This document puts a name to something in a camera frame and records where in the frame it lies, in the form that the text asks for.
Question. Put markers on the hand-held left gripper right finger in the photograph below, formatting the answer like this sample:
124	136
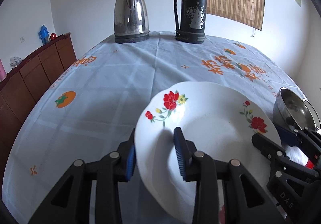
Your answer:
178	148

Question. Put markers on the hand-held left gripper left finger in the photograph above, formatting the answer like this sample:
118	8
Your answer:
131	161

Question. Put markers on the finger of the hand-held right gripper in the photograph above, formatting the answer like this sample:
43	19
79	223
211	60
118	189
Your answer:
287	136
268	146

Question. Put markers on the white enamel bowl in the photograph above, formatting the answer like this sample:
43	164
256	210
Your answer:
316	116

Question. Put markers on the red bowl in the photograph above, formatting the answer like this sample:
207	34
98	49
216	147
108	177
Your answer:
311	163

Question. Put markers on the white plate with red flowers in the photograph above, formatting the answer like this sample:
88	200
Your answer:
213	126

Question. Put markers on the stainless steel bowl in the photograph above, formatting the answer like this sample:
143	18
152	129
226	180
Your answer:
293	108

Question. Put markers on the light blue printed tablecloth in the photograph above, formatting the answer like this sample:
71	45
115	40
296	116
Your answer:
112	76

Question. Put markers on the brown wooden sideboard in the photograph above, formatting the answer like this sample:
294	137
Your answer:
32	78

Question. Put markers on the worn black thermos flask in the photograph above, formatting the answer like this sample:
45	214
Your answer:
191	8

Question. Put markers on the stainless steel electric kettle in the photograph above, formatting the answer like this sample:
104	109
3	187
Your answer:
130	15

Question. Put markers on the small red container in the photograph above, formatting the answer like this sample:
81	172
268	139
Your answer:
53	36

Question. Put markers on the small white figurine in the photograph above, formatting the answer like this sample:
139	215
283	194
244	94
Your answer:
15	61

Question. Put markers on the blue thermos flask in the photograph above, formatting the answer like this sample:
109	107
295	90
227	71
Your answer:
44	35

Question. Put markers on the pink thermos flask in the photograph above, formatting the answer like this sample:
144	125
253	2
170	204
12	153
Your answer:
2	72

